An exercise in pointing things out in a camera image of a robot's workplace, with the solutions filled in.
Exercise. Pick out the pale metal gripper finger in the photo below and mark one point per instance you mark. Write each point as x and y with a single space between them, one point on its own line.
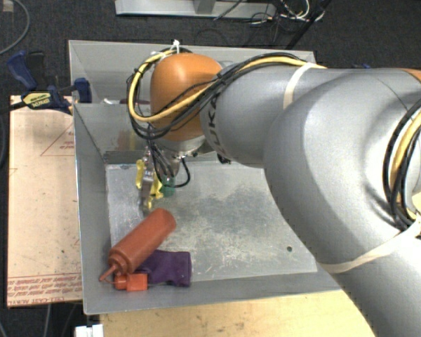
149 201
142 207

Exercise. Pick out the yellow plastic toy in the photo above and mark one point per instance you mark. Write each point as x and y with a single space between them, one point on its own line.
139 174

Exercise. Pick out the red-brown squeeze bottle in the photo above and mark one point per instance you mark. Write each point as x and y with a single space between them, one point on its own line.
144 239

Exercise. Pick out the purple cloth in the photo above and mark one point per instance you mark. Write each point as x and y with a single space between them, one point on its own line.
172 267

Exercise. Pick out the orange-red small block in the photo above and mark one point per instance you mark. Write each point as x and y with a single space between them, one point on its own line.
135 282

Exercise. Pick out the grey metal bin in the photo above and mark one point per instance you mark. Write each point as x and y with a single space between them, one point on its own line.
231 216

